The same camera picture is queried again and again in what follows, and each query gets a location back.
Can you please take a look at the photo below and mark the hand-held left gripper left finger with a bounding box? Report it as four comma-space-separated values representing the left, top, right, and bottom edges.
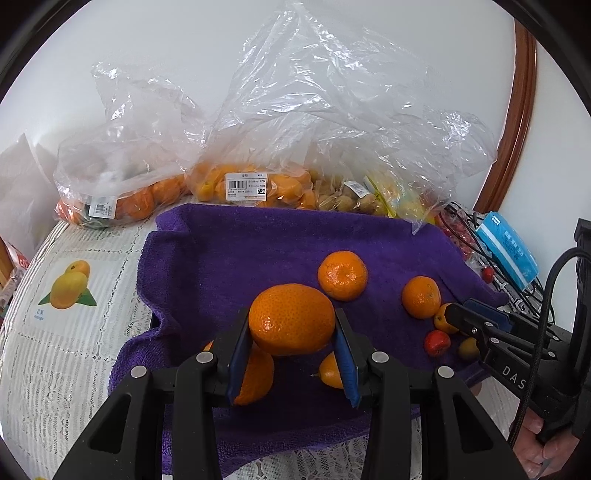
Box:
53, 308, 254, 480

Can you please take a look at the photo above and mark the large orange mandarin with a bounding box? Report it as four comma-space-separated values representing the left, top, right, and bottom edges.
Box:
203, 340, 275, 407
318, 250, 369, 302
401, 275, 442, 320
248, 283, 336, 357

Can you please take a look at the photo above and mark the bag of small red fruits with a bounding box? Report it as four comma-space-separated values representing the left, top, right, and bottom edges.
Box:
438, 203, 485, 259

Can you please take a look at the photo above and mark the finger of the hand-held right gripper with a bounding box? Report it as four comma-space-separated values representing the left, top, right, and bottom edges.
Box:
445, 303, 513, 365
464, 298, 568, 344

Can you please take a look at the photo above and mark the clear bag of mandarins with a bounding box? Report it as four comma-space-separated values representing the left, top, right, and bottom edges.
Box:
54, 62, 208, 230

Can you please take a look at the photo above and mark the clear bag of kumquats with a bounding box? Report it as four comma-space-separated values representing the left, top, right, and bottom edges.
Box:
185, 0, 497, 210

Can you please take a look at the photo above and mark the clear bag of yellow fruits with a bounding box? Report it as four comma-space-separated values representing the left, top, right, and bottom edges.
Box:
369, 171, 444, 227

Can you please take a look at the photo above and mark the person's right hand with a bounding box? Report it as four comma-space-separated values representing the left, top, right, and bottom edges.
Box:
513, 408, 583, 478

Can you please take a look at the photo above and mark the oval orange kumquat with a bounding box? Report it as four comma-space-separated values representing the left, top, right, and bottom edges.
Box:
311, 351, 345, 389

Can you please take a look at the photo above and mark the blue tissue pack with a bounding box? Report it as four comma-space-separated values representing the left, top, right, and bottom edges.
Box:
475, 211, 540, 291

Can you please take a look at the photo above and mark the small round kumquat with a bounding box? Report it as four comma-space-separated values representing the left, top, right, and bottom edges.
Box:
434, 303, 462, 335

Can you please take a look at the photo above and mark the black wire basket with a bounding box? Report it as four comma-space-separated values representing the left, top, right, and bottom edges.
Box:
443, 200, 555, 319

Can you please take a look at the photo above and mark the clear bag of brown fruits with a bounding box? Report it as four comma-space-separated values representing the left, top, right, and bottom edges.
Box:
314, 173, 384, 215

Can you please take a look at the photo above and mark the brown wooden door frame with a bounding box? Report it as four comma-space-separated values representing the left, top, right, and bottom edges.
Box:
473, 21, 539, 215

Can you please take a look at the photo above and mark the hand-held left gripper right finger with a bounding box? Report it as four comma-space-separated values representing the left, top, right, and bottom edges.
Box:
333, 308, 529, 480

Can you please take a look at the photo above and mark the white plastic bag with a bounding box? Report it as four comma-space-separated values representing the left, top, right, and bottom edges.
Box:
0, 134, 61, 268

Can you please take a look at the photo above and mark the purple towel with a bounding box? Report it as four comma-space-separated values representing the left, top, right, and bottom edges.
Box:
107, 203, 513, 478

